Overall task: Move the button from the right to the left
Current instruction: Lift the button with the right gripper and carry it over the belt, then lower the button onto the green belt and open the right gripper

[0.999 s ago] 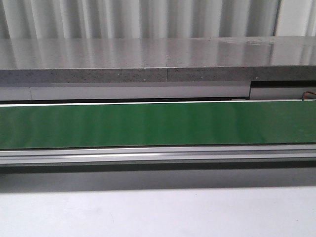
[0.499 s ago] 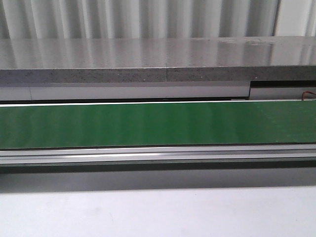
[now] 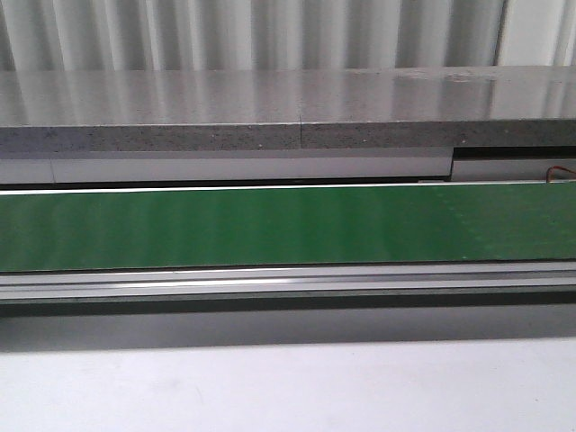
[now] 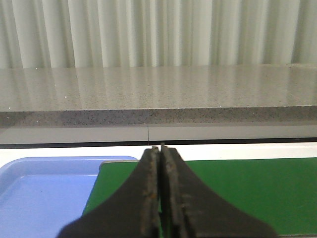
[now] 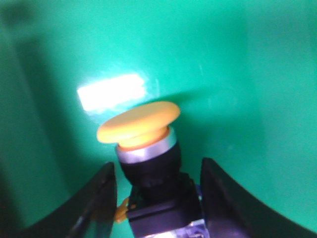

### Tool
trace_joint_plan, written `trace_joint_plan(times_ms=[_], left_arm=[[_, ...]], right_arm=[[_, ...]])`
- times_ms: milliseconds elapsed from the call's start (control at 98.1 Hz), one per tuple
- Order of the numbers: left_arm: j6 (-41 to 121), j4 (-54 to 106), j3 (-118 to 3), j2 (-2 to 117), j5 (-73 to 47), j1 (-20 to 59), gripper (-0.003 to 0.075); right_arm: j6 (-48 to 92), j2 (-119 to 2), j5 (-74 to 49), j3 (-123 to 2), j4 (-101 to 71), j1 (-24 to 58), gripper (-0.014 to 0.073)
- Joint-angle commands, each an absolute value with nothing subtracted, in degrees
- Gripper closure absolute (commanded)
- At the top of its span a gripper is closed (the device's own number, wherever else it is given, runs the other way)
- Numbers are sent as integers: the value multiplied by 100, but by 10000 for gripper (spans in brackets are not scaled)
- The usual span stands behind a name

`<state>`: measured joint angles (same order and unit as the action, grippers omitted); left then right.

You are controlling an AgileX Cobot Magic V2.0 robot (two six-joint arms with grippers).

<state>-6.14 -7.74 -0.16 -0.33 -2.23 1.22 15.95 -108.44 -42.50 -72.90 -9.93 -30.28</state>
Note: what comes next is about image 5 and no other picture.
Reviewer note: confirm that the green conveyor belt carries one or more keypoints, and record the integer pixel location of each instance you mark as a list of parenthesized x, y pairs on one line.
[(243, 72)]

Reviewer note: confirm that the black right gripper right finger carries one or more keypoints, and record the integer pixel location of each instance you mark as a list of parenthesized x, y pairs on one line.
[(232, 212)]

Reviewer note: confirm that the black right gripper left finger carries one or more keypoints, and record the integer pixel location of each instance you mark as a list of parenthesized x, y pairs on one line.
[(87, 214)]

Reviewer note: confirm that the yellow mushroom push button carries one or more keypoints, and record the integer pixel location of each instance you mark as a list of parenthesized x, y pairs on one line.
[(164, 202)]

